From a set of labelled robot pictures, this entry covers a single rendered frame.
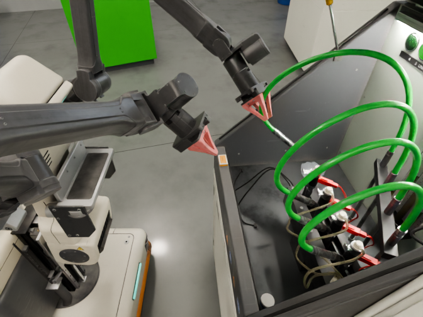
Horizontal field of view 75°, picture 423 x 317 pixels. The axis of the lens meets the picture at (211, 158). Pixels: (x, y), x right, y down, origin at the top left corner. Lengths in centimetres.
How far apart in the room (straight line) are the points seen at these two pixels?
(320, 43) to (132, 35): 226
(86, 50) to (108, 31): 292
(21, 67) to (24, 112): 45
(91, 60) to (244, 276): 75
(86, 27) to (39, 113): 55
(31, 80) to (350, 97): 100
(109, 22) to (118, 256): 287
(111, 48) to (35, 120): 355
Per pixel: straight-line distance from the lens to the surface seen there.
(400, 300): 67
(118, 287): 157
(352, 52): 75
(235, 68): 81
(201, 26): 80
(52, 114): 41
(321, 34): 362
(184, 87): 58
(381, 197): 86
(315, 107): 111
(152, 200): 217
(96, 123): 45
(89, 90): 95
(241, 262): 81
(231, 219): 88
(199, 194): 216
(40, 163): 68
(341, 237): 86
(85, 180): 94
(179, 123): 64
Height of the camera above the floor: 167
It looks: 43 degrees down
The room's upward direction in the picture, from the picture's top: straight up
